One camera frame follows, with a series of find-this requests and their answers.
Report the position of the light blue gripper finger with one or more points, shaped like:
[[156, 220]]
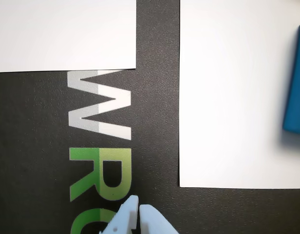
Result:
[[152, 221], [123, 217]]

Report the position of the black mat with WRO print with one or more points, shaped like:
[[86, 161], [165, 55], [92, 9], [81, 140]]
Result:
[[30, 122]]

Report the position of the blue box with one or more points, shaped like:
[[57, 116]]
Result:
[[296, 85]]

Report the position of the plain white paper sheet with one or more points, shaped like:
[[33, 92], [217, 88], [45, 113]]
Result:
[[232, 97]]

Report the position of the white paper with drawn square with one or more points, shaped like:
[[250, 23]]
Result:
[[62, 34]]

